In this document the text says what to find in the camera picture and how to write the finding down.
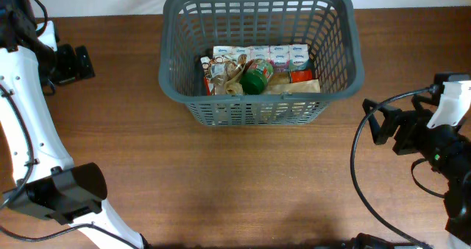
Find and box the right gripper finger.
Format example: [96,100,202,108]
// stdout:
[362,99,401,145]
[428,72,470,94]

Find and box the orange cracker package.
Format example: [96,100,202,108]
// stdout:
[203,69,314,97]

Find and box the tissue pack multipack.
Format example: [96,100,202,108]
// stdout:
[213,44,309,72]

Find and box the clear bag of bread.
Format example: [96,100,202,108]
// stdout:
[262,80,321,94]

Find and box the grey plastic basket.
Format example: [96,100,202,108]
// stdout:
[159,0,364,126]

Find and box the green lid jar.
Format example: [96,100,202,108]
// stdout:
[239,59,274,95]

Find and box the brown snack bag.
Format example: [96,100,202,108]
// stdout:
[200,54,250,96]

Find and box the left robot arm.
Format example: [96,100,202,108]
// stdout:
[1,0,148,248]

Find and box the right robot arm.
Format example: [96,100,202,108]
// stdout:
[350,72,470,248]

